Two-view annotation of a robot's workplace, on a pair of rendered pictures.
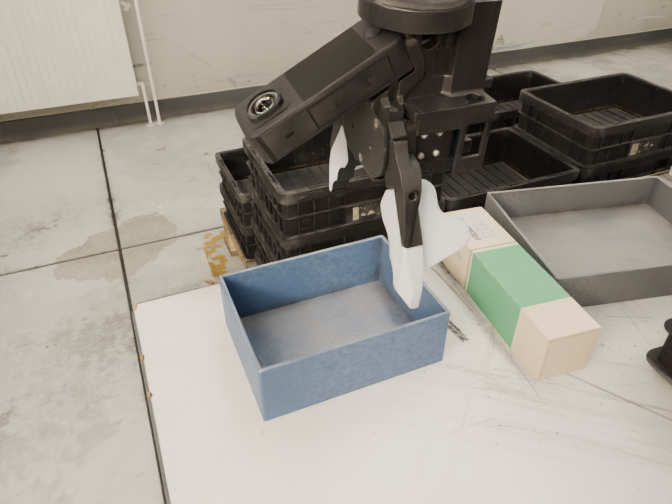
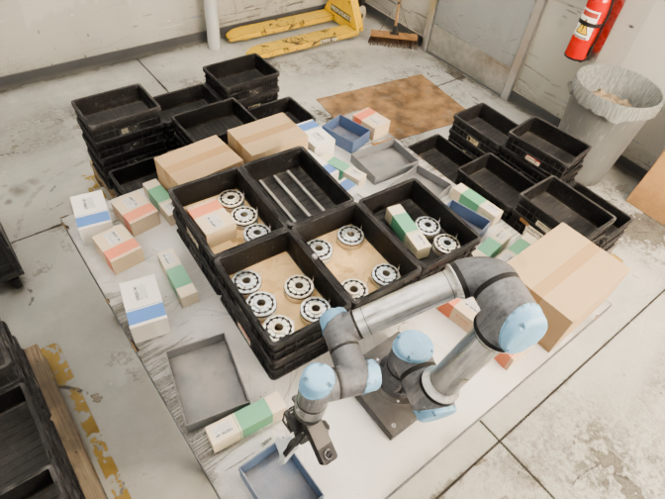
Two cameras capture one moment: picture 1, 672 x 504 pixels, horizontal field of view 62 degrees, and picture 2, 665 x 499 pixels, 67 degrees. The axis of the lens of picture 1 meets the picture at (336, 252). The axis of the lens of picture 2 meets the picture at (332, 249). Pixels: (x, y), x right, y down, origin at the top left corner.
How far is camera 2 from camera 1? 1.29 m
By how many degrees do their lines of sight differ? 76
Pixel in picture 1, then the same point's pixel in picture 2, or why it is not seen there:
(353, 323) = (270, 480)
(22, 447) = not seen: outside the picture
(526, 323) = (276, 413)
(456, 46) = not seen: hidden behind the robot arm
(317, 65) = (319, 439)
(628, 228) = (190, 370)
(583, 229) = (192, 388)
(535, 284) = (258, 408)
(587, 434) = not seen: hidden behind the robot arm
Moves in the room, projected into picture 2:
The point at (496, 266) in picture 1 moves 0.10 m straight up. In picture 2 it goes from (249, 422) to (248, 407)
